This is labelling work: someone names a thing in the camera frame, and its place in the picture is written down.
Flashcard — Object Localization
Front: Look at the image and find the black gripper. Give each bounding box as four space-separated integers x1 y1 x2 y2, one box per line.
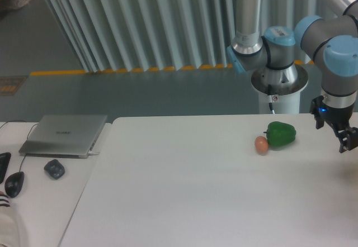
310 96 358 153

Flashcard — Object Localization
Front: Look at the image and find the white sleeved forearm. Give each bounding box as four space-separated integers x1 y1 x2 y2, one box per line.
1 192 21 246

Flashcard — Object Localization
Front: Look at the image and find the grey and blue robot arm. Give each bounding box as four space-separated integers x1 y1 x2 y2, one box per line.
227 0 357 152

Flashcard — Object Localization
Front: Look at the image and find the green bell pepper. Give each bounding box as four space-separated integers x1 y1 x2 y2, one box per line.
265 121 296 148

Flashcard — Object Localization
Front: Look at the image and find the brown egg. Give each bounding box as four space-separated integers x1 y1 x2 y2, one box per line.
255 136 269 155

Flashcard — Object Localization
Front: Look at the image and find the silver closed laptop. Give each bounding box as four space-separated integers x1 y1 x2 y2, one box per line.
19 115 107 158

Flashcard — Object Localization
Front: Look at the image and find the dark grey 3D mouse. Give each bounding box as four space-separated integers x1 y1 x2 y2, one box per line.
44 159 65 180

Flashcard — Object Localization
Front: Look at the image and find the black computer mouse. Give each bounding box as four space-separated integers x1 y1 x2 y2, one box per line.
4 171 25 198

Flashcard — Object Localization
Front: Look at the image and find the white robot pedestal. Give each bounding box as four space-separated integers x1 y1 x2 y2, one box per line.
251 64 308 114

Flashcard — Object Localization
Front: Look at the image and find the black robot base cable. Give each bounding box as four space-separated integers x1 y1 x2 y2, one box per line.
267 84 276 115

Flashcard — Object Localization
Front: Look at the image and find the black mouse cable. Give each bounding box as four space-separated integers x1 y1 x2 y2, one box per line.
15 122 40 173

